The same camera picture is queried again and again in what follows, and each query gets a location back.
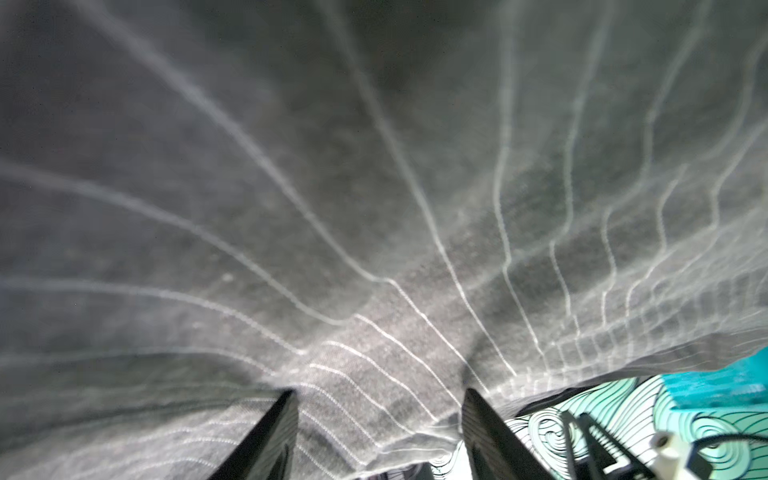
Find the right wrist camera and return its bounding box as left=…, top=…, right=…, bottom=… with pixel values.
left=649, top=431, right=713, bottom=480

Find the dark grey pinstripe shirt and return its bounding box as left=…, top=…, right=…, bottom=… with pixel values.
left=1, top=1, right=767, bottom=479

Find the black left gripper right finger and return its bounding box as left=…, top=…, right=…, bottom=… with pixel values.
left=461, top=388, right=553, bottom=480

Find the teal plastic basket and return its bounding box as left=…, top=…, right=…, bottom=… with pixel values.
left=661, top=348, right=767, bottom=410

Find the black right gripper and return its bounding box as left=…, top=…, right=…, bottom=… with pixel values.
left=560, top=411, right=654, bottom=480

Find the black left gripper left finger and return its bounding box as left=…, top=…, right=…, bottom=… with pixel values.
left=208, top=390, right=299, bottom=480

